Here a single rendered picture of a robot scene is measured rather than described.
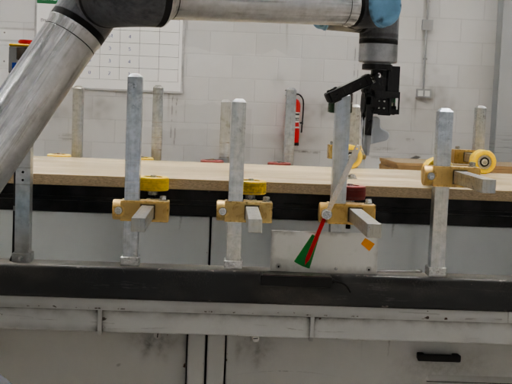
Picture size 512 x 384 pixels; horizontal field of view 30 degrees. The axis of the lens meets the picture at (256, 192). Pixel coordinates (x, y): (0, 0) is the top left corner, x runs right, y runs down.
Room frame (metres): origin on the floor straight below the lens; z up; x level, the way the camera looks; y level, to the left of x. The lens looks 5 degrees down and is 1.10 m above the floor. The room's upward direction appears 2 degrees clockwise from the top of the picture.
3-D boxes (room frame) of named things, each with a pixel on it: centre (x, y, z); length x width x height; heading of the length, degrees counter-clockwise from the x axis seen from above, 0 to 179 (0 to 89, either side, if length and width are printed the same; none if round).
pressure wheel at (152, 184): (2.44, 0.26, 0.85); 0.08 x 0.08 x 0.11
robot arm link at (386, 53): (2.25, -0.27, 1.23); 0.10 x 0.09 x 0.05; 2
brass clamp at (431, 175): (2.33, -0.47, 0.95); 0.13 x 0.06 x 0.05; 92
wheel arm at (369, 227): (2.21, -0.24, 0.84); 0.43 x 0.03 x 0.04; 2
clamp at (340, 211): (2.32, -0.22, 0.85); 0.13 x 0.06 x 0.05; 92
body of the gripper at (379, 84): (2.24, -0.28, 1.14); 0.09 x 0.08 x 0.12; 92
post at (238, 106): (2.31, 0.05, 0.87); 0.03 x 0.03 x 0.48; 2
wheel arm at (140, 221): (2.24, 0.26, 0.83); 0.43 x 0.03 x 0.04; 2
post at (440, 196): (2.33, -0.45, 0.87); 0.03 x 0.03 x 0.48; 2
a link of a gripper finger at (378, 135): (2.23, -0.27, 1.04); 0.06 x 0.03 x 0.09; 92
